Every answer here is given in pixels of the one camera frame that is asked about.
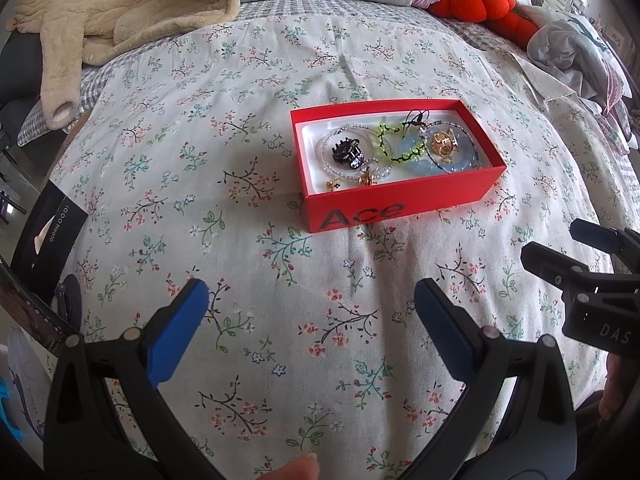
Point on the grey crumpled clothes pile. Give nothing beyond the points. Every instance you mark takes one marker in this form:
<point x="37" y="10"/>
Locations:
<point x="575" y="55"/>

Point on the person's right hand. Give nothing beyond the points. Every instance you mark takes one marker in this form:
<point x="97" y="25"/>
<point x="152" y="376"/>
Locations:
<point x="611" y="390"/>

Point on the gold hair claw clip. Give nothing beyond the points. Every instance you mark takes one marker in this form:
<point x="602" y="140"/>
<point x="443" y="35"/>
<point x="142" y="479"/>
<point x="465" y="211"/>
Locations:
<point x="444" y="142"/>

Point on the person's left hand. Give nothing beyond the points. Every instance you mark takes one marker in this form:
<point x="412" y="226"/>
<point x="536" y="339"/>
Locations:
<point x="300" y="469"/>

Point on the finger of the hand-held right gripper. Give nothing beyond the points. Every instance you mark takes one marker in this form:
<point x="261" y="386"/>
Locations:
<point x="595" y="235"/>
<point x="550" y="265"/>

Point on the floral bed sheet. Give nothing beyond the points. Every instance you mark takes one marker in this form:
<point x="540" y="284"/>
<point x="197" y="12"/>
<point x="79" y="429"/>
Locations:
<point x="250" y="285"/>

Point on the black printed box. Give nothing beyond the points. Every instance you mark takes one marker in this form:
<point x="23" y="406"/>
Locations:
<point x="47" y="240"/>

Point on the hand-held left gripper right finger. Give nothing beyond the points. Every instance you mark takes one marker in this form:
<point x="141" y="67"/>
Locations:
<point x="445" y="330"/>

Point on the small gold earring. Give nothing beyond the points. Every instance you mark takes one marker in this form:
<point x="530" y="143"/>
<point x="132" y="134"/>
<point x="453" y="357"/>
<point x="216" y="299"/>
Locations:
<point x="334" y="185"/>

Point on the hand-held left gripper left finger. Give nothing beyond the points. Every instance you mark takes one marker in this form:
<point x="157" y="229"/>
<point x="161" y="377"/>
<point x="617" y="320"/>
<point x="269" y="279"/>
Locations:
<point x="177" y="330"/>

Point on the black hair claw clip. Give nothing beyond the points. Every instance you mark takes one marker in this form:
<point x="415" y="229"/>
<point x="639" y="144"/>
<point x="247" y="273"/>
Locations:
<point x="347" y="154"/>

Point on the pink floral cloth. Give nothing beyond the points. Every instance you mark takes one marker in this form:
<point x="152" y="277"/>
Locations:
<point x="620" y="125"/>

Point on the red cardboard box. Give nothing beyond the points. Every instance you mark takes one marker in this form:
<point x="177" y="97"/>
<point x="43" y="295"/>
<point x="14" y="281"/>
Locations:
<point x="440" y="195"/>

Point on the orange plush toy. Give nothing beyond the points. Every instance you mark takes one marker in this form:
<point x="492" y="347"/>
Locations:
<point x="475" y="2"/>

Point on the beige fleece garment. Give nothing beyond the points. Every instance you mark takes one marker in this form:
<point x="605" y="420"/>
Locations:
<point x="100" y="5"/>

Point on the gold flower earring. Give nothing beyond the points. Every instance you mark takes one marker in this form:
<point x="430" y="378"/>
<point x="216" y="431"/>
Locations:
<point x="367" y="178"/>

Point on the brown wooden bar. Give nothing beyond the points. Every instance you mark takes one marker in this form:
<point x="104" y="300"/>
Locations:
<point x="35" y="310"/>

